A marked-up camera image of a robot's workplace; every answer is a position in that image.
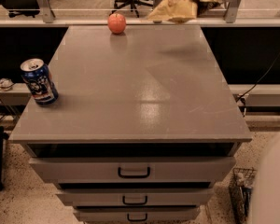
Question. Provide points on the brown chip bag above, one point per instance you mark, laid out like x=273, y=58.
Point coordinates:
x=181, y=11

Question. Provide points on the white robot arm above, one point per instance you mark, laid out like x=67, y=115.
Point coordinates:
x=265, y=198

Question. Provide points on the red apple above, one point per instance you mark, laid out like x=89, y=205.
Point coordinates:
x=116, y=23

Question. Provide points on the grey drawer cabinet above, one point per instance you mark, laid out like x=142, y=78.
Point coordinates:
x=155, y=91

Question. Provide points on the top grey drawer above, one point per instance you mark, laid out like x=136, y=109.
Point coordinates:
x=132, y=170

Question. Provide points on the grey drawer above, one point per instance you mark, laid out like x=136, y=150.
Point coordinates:
x=136, y=214
x=134, y=197
x=132, y=170

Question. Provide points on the bottom grey drawer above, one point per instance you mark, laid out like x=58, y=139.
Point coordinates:
x=136, y=214

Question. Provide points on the blue soda can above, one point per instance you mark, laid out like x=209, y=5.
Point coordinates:
x=36, y=75

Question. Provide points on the middle grey drawer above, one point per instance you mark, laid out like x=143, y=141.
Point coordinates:
x=134, y=197

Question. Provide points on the snack bags in basket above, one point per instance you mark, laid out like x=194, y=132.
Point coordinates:
x=246, y=184

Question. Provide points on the wire basket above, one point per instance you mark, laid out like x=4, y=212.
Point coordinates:
x=237, y=202

